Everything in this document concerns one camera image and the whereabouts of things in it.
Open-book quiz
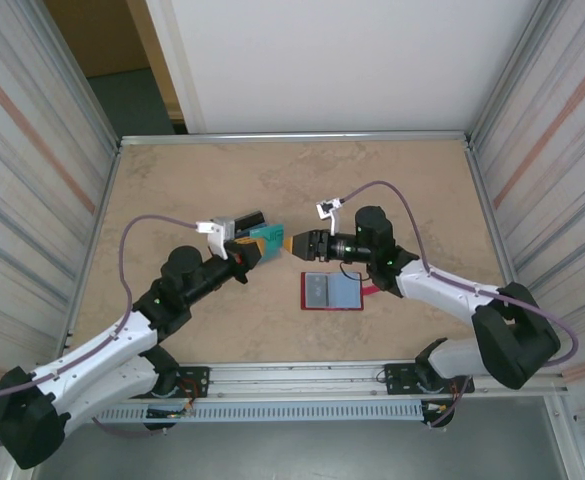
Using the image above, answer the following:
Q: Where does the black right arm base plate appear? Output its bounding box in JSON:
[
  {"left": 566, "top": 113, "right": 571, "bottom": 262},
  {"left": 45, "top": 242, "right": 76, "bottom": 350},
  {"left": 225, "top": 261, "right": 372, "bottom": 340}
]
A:
[{"left": 382, "top": 363, "right": 476, "bottom": 399}]

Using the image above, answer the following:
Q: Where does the translucent striped side panel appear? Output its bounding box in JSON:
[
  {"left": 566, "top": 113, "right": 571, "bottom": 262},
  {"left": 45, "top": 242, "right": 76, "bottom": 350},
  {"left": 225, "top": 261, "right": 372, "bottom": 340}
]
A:
[
  {"left": 0, "top": 0, "right": 121, "bottom": 480},
  {"left": 466, "top": 0, "right": 585, "bottom": 480}
]

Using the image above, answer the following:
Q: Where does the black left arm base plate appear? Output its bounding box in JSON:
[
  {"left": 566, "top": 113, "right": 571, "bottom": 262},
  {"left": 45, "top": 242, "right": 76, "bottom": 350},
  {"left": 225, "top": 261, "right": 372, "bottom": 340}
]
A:
[{"left": 174, "top": 366, "right": 211, "bottom": 399}]

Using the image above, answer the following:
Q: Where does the red card holder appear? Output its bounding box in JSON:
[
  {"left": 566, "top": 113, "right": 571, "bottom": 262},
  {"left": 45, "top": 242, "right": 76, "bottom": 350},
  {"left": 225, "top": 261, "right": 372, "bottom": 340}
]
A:
[{"left": 299, "top": 271, "right": 379, "bottom": 312}]

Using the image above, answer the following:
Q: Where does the white slotted cable duct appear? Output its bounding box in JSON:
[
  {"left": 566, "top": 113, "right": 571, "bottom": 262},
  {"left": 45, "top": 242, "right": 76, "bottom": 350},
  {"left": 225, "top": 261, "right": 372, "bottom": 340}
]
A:
[{"left": 94, "top": 402, "right": 426, "bottom": 424}]

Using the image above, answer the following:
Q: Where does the brown wooden door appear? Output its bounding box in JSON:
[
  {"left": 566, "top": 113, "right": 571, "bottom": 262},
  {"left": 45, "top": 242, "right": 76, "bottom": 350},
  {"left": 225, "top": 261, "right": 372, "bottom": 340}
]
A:
[{"left": 44, "top": 0, "right": 153, "bottom": 80}]

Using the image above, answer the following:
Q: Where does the grey metal sheet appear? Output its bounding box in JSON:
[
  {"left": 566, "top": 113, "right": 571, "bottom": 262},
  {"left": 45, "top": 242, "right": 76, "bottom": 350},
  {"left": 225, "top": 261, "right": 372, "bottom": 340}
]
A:
[{"left": 31, "top": 399, "right": 581, "bottom": 480}]

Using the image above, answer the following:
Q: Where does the aluminium mounting rail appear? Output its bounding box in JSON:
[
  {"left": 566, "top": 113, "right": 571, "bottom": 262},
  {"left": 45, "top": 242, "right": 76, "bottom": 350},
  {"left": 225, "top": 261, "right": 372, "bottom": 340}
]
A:
[{"left": 31, "top": 360, "right": 571, "bottom": 401}]

